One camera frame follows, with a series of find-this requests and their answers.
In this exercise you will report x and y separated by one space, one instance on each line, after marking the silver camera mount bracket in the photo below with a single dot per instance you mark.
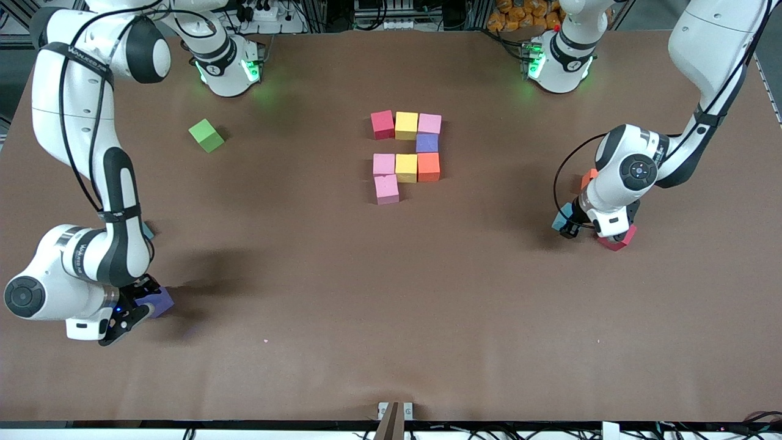
395 410

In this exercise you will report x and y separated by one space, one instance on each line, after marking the brown camera pole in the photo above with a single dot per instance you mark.
390 428

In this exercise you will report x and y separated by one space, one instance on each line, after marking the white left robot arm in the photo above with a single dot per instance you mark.
702 43

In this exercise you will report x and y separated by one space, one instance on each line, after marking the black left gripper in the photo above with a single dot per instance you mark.
631 211

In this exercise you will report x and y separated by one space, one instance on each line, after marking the white power strip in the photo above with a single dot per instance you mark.
272 15

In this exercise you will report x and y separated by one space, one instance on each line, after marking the purple foam cube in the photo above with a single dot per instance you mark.
427 143
162 302

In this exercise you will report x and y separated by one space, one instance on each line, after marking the aluminium frame post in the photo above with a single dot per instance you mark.
15 21

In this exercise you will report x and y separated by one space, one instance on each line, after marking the green foam cube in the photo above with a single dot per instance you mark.
206 135

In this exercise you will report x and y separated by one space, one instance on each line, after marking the red foam cube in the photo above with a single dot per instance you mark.
383 124
617 244

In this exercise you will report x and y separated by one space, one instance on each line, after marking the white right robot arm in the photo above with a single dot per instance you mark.
67 91

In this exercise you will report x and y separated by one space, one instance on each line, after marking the orange snack bag pile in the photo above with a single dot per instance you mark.
519 15

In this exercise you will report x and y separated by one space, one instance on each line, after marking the brown paper table cover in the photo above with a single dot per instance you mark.
391 305

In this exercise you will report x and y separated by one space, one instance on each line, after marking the grey electronics rack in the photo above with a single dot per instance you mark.
391 12

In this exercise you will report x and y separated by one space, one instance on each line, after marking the yellow foam cube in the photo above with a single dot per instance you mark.
406 168
406 125

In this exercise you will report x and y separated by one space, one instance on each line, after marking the orange foam cube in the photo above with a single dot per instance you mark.
428 167
588 178

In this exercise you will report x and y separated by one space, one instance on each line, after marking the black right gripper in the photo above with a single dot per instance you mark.
135 291

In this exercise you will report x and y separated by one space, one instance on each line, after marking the cyan foam cube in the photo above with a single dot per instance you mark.
561 217
148 231

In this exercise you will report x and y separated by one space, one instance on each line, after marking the notched pink foam cube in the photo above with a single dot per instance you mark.
386 189

